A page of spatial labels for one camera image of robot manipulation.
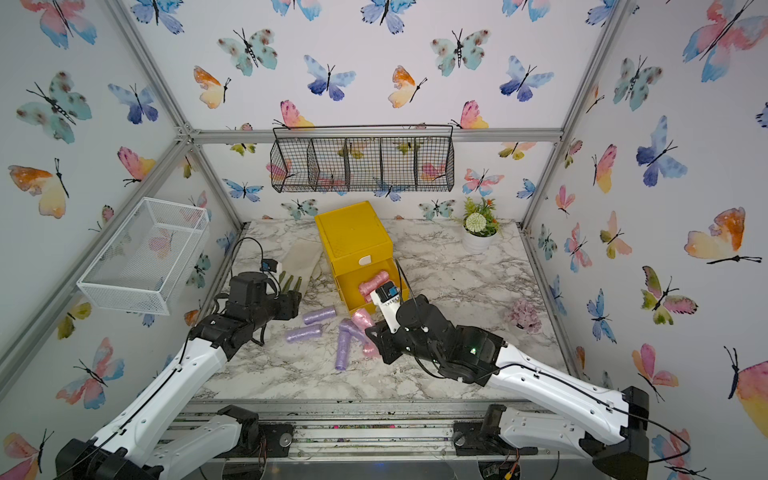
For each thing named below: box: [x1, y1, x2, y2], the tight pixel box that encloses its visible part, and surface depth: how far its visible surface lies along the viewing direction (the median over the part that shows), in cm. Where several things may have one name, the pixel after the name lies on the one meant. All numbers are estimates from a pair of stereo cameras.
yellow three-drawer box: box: [314, 201, 409, 315], surface depth 91 cm
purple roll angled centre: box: [339, 318, 368, 343], surface depth 92 cm
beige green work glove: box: [279, 238, 323, 295], surface depth 114 cm
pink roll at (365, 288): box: [358, 271, 390, 303], surface depth 94 cm
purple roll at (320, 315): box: [303, 306, 337, 325], surface depth 96 cm
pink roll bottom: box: [352, 308, 375, 332], surface depth 66 cm
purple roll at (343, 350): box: [335, 330, 351, 371], surface depth 88 cm
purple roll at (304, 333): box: [286, 324, 323, 343], surface depth 91 cm
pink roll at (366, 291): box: [360, 286, 378, 302], surface depth 92 cm
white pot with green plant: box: [462, 197, 500, 254], surface depth 106 cm
